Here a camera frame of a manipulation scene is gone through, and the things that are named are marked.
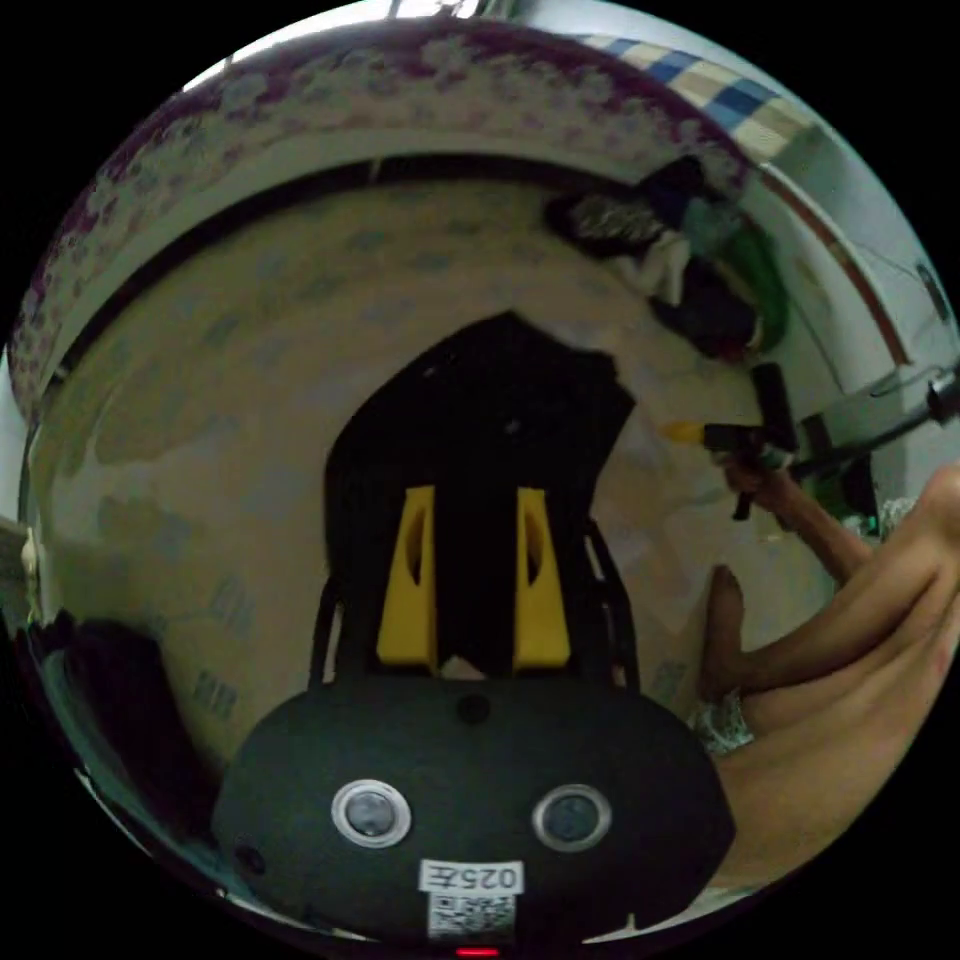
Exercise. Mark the person's right forearm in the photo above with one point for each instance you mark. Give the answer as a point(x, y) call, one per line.
point(825, 534)

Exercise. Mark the pile of clothes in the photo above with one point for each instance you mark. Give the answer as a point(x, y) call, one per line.
point(705, 315)

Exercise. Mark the person's body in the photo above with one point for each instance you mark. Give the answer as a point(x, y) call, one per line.
point(847, 690)

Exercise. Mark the person's right hand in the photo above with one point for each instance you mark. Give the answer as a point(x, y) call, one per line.
point(766, 489)

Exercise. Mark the purple floral cloth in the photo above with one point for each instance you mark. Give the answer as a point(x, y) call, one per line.
point(360, 97)

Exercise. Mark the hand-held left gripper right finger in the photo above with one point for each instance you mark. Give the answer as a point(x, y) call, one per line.
point(541, 626)

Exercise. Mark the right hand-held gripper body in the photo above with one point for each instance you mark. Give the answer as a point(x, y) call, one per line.
point(739, 437)

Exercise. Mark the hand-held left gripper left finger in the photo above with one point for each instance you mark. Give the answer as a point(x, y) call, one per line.
point(405, 622)

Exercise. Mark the black pants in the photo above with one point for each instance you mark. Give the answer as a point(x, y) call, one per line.
point(487, 405)

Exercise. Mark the blue checkered cloth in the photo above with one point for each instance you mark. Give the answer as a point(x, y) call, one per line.
point(720, 86)

